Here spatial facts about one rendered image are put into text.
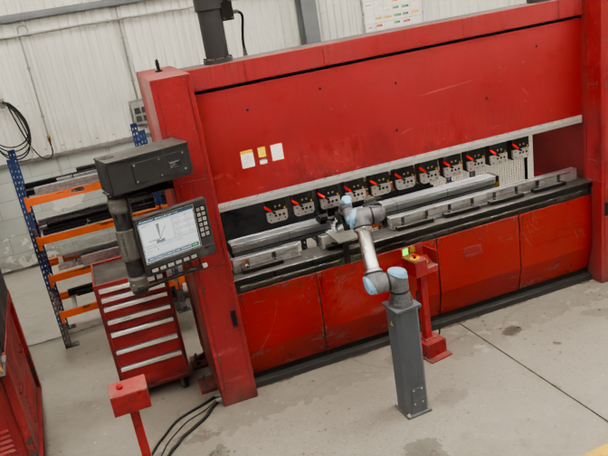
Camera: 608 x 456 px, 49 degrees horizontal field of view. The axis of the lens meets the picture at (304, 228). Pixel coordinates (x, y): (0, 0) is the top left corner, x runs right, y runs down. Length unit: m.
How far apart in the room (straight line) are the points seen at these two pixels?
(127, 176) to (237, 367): 1.65
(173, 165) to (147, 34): 4.63
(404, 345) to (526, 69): 2.34
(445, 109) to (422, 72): 0.33
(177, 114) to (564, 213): 3.18
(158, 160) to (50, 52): 4.58
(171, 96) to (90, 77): 4.29
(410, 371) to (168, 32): 5.53
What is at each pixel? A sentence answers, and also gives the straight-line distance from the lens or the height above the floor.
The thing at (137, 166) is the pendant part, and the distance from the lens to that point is 3.85.
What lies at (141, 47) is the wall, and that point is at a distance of 8.42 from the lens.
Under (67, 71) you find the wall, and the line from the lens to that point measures 8.34.
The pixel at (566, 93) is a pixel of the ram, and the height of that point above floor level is 1.59.
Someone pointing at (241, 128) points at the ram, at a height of 1.87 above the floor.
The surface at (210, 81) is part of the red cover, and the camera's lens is 4.36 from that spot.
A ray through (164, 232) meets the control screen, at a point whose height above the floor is 1.47.
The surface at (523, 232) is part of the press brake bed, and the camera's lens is 5.52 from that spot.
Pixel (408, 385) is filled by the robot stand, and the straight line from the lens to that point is 4.35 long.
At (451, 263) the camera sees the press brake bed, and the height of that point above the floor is 0.53.
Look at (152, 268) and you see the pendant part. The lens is 3.98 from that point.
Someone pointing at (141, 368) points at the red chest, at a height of 0.29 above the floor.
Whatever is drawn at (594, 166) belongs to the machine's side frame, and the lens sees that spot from 5.75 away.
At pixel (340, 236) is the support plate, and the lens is 4.69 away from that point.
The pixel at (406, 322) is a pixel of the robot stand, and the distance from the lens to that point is 4.13.
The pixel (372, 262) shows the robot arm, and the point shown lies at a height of 1.07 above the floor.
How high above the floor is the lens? 2.68
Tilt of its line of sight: 20 degrees down
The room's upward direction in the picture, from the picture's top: 9 degrees counter-clockwise
